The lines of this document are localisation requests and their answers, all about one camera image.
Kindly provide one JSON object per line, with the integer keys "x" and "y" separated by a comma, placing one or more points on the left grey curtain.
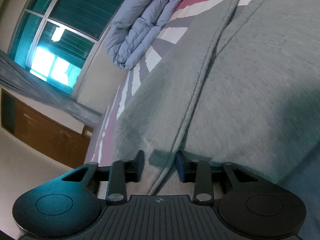
{"x": 20, "y": 81}

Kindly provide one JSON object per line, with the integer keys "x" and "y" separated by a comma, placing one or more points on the striped pink purple bed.
{"x": 99, "y": 147}

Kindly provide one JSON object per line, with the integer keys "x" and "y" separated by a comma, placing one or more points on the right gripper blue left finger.
{"x": 121, "y": 173}

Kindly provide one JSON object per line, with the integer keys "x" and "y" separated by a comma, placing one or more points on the grey sweatpants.
{"x": 243, "y": 90}

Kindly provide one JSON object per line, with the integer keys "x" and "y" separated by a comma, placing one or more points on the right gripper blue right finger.
{"x": 197, "y": 172}

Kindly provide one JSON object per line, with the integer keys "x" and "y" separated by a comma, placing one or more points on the aluminium frame window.
{"x": 55, "y": 37}

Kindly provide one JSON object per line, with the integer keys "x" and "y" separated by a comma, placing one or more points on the folded light blue duvet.
{"x": 134, "y": 27}

